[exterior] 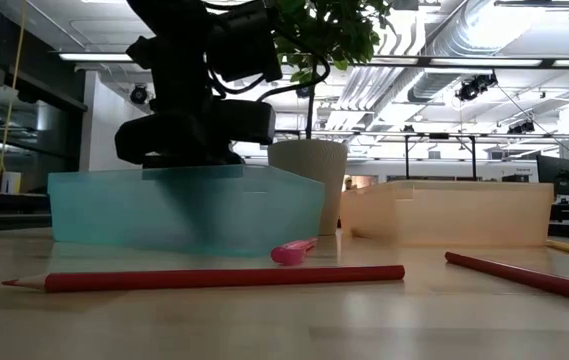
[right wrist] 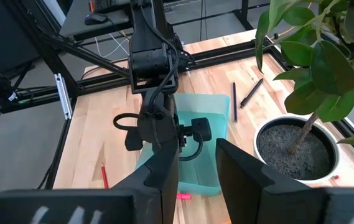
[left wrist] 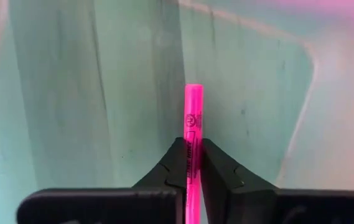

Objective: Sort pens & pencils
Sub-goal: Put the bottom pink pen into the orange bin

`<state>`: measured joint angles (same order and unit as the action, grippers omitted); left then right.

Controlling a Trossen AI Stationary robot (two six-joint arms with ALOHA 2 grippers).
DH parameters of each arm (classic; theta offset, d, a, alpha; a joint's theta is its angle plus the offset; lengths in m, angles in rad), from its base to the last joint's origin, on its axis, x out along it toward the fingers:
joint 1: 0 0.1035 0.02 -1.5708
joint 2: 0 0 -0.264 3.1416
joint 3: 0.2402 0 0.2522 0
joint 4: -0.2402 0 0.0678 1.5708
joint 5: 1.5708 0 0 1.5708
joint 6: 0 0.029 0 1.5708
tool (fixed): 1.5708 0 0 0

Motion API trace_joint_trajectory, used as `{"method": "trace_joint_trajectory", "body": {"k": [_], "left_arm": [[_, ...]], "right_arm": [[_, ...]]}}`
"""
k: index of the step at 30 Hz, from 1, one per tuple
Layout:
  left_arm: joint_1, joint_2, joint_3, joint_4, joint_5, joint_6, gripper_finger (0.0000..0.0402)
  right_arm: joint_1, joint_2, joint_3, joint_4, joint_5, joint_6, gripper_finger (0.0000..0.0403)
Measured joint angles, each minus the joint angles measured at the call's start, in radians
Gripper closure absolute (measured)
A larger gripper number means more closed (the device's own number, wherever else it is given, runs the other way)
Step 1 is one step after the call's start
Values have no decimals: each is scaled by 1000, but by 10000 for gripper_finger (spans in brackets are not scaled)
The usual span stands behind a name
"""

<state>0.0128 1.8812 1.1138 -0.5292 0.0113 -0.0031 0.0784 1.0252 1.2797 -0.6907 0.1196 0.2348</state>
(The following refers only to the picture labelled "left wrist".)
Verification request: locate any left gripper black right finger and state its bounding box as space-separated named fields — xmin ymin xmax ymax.
xmin=200 ymin=138 xmax=354 ymax=224

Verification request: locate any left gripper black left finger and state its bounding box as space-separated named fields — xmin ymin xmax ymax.
xmin=16 ymin=136 xmax=187 ymax=224

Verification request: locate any pink highlighter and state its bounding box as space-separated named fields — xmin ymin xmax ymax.
xmin=183 ymin=83 xmax=204 ymax=224
xmin=269 ymin=0 xmax=354 ymax=16

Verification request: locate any translucent green plastic bin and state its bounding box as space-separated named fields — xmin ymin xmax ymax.
xmin=0 ymin=0 xmax=320 ymax=224

